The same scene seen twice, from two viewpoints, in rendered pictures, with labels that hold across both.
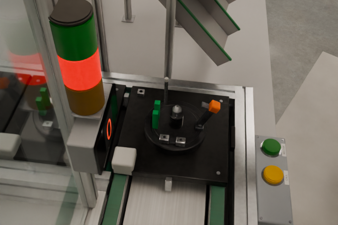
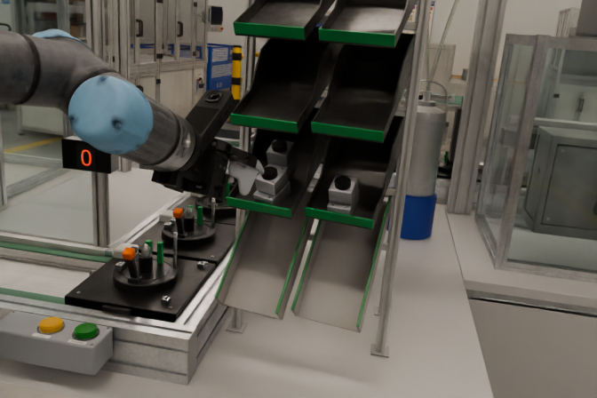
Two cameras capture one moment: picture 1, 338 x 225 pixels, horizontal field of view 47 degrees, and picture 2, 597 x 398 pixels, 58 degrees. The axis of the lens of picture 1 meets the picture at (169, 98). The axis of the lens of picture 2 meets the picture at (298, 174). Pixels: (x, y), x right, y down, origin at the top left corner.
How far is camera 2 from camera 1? 1.42 m
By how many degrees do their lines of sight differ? 81
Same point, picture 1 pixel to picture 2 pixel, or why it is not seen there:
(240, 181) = (61, 307)
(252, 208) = (27, 308)
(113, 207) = (91, 257)
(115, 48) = not seen: hidden behind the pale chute
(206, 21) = (277, 274)
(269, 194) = (32, 321)
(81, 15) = not seen: hidden behind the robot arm
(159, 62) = (294, 327)
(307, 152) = not seen: outside the picture
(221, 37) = (268, 304)
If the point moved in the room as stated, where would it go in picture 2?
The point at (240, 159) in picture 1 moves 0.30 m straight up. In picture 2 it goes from (86, 312) to (81, 164)
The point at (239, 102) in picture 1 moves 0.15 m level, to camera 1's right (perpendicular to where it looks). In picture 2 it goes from (166, 325) to (136, 373)
